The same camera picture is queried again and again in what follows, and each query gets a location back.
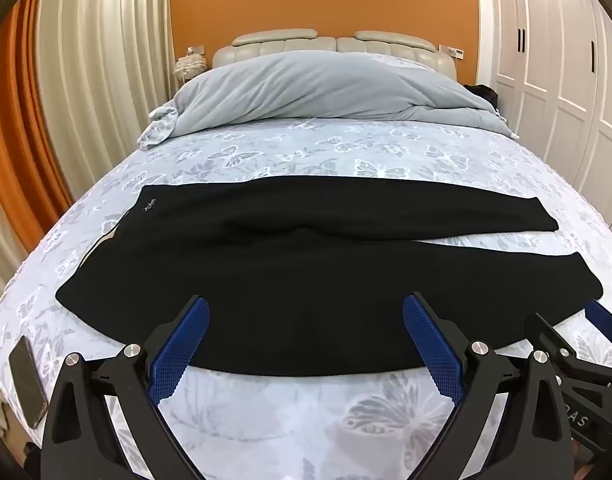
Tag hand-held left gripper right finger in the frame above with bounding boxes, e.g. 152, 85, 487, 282
402, 291, 576, 480

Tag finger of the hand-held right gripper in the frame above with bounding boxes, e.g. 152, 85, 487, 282
525, 312, 612, 387
584, 299, 612, 357

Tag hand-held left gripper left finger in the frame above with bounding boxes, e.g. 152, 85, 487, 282
40, 294, 211, 480

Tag black pants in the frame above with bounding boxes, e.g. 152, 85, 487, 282
56, 176, 603, 378

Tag black smartphone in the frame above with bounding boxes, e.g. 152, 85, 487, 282
8, 337, 49, 430

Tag butterfly print bedsheet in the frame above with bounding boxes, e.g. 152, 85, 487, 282
0, 116, 612, 480

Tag black bag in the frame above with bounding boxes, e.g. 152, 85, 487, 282
461, 83, 502, 112

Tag white wardrobe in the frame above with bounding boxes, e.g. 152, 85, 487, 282
478, 0, 612, 233

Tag white bedside ornament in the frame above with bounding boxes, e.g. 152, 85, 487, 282
175, 46, 209, 83

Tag grey duvet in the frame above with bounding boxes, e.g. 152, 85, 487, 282
137, 51, 519, 151

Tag orange curtain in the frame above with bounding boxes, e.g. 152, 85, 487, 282
0, 0, 72, 221

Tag white pleated curtain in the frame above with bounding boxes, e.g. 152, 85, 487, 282
0, 0, 181, 411

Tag beige padded headboard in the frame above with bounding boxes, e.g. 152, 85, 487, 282
212, 29, 459, 81

